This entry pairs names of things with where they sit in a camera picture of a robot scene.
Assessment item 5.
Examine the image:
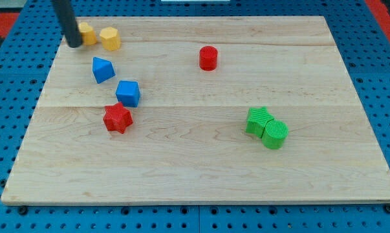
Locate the yellow heart block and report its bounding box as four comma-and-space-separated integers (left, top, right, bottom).
78, 22, 97, 45

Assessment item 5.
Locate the wooden board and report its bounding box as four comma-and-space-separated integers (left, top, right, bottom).
1, 16, 390, 206

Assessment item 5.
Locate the red star block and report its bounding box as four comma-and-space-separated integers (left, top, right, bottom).
103, 102, 133, 134

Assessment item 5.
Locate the red cylinder block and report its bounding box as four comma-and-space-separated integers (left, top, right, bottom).
199, 46, 218, 71

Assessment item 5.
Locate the blue cube block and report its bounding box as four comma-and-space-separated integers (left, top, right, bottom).
115, 80, 140, 107

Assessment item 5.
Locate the green star block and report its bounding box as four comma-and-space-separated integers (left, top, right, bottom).
245, 107, 274, 138

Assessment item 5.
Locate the blue triangle block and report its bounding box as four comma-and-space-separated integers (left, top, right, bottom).
92, 57, 115, 83

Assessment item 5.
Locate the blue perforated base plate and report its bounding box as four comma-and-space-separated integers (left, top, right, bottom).
0, 1, 390, 232

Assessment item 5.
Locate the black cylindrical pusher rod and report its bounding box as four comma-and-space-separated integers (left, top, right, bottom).
51, 0, 82, 48

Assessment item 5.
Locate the green cylinder block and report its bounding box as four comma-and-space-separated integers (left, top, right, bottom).
261, 120, 289, 150

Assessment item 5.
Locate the yellow hexagon block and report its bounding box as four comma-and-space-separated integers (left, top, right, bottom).
99, 27, 121, 51

